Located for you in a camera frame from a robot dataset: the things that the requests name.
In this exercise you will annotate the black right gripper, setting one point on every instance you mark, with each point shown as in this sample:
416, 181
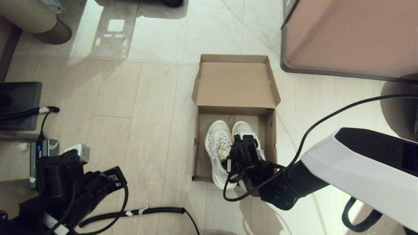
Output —
251, 174

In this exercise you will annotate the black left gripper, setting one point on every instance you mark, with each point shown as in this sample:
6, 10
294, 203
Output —
101, 184

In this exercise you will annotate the white mesh sneaker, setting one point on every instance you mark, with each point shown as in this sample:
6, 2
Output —
217, 143
240, 127

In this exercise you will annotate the brown cardboard shoe box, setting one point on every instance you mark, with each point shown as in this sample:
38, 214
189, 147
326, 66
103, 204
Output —
235, 85

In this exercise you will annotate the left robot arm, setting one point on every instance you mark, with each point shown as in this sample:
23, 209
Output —
32, 212

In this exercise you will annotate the grey black power supply box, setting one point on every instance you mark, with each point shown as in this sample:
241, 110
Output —
40, 150

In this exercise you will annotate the black corrugated conduit, two tapes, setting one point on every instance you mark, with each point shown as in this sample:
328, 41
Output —
147, 211

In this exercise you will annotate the white tape scrap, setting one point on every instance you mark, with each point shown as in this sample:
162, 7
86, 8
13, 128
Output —
23, 147

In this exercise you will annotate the black corrugated conduit, taped end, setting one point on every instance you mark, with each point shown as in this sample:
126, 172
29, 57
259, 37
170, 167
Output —
23, 113

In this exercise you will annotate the dark grey floor mat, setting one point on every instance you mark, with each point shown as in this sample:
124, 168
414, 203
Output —
19, 104

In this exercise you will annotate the dark brown wooden furniture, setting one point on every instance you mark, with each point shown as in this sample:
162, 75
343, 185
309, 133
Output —
6, 49

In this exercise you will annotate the pink cabinet with grey base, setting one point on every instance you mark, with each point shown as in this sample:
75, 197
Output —
352, 32

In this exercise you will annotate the grey crumpled cloth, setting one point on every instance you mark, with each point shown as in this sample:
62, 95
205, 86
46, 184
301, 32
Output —
54, 6

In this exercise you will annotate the beige ribbed round stool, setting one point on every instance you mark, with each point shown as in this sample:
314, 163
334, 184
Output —
26, 16

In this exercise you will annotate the black rounded object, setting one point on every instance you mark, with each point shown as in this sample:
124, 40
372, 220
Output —
173, 2

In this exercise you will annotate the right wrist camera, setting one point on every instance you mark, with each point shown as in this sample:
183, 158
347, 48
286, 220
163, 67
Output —
245, 148

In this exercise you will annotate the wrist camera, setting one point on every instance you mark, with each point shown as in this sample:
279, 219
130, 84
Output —
58, 173
245, 148

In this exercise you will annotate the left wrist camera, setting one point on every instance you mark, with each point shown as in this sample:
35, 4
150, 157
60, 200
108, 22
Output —
58, 173

